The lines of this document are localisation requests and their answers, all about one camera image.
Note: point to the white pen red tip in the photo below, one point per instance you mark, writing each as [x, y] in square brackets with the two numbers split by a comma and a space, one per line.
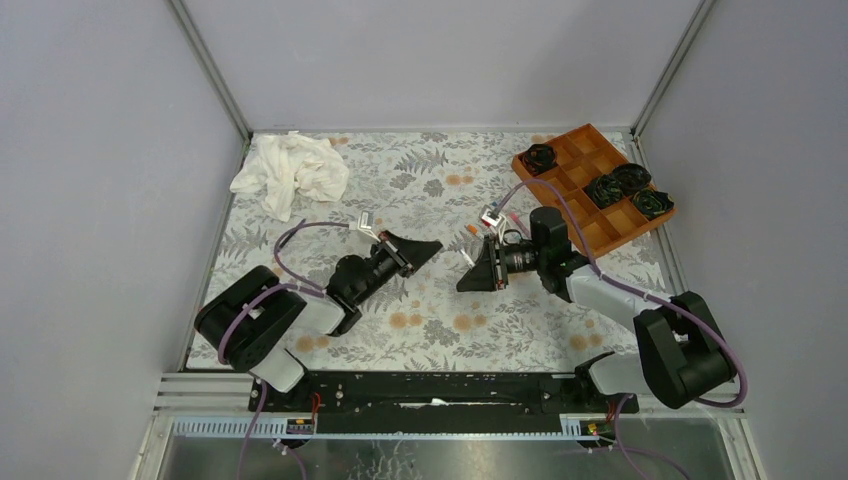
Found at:
[474, 231]

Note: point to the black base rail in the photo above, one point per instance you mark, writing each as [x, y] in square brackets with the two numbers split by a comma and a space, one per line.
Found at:
[348, 402]

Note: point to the pink pen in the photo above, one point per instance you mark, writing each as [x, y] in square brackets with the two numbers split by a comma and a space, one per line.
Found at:
[519, 224]

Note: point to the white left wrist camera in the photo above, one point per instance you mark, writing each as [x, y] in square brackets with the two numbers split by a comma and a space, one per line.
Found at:
[366, 225]

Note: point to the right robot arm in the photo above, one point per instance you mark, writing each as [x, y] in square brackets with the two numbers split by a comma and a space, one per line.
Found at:
[679, 355]

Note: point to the orange compartment tray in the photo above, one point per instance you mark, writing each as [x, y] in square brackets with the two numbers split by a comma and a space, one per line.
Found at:
[610, 199]

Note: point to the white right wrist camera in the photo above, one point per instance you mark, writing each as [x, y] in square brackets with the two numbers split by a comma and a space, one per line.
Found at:
[493, 219]

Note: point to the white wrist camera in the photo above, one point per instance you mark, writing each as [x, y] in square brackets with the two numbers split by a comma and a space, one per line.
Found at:
[493, 219]
[366, 225]

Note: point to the floral patterned mat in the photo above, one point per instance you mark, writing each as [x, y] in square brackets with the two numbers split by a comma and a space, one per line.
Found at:
[426, 186]

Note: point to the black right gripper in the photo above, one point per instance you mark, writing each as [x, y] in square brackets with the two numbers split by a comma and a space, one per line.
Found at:
[487, 273]

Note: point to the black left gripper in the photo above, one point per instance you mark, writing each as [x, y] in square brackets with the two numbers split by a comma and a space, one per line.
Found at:
[407, 255]

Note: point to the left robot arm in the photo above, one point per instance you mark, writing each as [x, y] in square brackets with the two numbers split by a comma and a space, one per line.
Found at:
[248, 320]

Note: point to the white crumpled cloth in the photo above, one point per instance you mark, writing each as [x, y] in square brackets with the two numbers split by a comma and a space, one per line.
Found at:
[288, 165]

